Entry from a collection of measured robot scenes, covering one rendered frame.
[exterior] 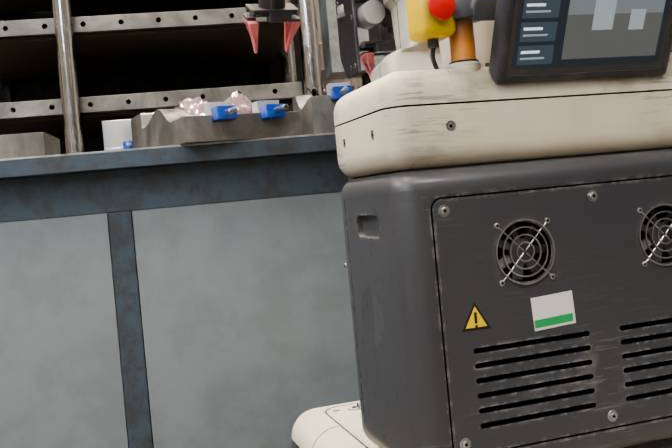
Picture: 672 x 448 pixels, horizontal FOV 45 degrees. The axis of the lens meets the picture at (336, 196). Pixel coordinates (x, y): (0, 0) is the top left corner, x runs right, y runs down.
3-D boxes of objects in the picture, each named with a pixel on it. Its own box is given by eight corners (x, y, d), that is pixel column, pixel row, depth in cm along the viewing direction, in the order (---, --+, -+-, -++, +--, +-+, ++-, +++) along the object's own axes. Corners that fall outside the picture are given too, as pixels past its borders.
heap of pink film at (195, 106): (266, 116, 187) (263, 82, 187) (190, 120, 179) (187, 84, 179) (230, 129, 210) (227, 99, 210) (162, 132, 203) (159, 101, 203)
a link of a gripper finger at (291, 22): (260, 48, 180) (261, 6, 177) (292, 47, 183) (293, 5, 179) (268, 56, 175) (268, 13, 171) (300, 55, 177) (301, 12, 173)
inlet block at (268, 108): (298, 119, 168) (296, 93, 168) (276, 120, 166) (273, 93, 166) (275, 126, 180) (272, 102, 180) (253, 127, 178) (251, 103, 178)
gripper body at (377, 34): (358, 54, 189) (355, 23, 189) (401, 52, 190) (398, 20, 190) (363, 49, 182) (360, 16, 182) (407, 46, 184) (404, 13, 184)
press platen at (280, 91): (303, 96, 263) (302, 81, 263) (-58, 123, 247) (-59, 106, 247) (283, 120, 336) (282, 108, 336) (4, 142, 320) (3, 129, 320)
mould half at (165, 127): (302, 136, 178) (297, 85, 178) (186, 142, 167) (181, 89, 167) (229, 155, 223) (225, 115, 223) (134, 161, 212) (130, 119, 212)
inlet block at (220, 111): (249, 121, 164) (246, 94, 164) (225, 122, 161) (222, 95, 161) (228, 128, 175) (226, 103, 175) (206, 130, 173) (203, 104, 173)
